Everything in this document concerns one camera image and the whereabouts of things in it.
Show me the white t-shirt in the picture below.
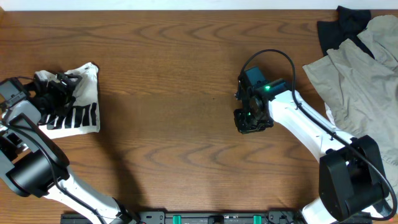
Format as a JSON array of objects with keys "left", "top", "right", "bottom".
[{"left": 39, "top": 62, "right": 101, "bottom": 139}]

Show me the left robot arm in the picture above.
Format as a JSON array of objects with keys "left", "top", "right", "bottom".
[{"left": 1, "top": 73, "right": 141, "bottom": 223}]

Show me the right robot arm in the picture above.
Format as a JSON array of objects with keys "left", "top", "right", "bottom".
[{"left": 234, "top": 77, "right": 397, "bottom": 223}]

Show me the white garment at right edge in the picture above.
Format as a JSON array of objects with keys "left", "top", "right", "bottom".
[{"left": 325, "top": 103, "right": 344, "bottom": 130}]

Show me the grey-beige garment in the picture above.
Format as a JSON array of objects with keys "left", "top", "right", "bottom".
[{"left": 303, "top": 14, "right": 398, "bottom": 206}]

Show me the black garment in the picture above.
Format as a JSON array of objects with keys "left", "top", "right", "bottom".
[{"left": 317, "top": 6, "right": 374, "bottom": 58}]

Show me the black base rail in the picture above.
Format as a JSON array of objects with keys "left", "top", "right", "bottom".
[{"left": 60, "top": 211, "right": 373, "bottom": 224}]

